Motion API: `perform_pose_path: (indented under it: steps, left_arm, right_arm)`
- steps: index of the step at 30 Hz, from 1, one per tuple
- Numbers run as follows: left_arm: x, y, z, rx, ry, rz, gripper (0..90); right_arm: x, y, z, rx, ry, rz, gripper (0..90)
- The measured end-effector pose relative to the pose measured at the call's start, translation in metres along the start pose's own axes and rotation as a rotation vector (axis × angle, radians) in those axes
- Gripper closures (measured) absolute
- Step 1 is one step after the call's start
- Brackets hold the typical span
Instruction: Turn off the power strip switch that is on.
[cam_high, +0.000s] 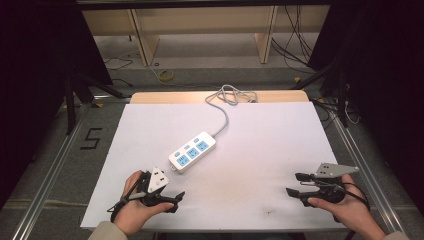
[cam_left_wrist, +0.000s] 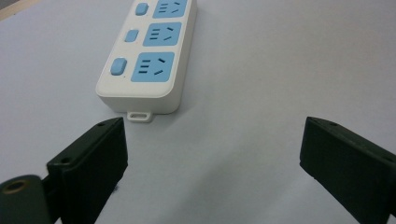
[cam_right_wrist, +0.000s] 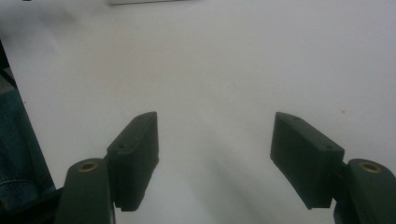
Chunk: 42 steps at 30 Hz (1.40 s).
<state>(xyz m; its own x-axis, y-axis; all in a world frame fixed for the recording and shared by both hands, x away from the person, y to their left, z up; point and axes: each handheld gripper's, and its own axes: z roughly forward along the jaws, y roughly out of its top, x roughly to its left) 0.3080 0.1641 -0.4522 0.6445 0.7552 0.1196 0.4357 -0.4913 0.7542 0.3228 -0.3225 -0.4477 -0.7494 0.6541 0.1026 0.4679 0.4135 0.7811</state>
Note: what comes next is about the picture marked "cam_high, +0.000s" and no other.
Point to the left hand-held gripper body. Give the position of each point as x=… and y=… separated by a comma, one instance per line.
x=157, y=181

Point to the light wooden bench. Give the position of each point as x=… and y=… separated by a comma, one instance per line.
x=200, y=23

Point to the black metal stand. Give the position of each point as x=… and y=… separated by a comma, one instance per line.
x=70, y=106
x=341, y=100

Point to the aluminium rail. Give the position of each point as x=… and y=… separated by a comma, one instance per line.
x=50, y=173
x=363, y=170

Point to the yellow tape roll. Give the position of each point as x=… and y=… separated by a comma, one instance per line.
x=166, y=75

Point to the person's right hand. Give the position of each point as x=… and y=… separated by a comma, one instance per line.
x=350, y=208

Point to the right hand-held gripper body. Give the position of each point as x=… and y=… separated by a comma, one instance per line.
x=328, y=186

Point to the person's left hand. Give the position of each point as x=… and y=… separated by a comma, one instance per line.
x=133, y=210

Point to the white table sheet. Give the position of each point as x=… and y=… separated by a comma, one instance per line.
x=260, y=160

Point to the light wooden table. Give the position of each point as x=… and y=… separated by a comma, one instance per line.
x=166, y=97

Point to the white power strip blue sockets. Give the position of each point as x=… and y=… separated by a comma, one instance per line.
x=192, y=152

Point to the black curtain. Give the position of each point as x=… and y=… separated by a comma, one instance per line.
x=36, y=83
x=383, y=83

